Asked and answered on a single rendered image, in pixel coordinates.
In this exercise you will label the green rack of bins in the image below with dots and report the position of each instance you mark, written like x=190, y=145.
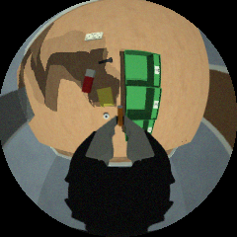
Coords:
x=140, y=68

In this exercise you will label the white domino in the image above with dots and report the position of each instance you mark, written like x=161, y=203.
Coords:
x=94, y=36

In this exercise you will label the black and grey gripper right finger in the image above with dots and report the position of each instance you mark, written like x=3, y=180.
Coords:
x=144, y=147

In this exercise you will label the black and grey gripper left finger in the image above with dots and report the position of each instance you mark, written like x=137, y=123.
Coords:
x=97, y=146

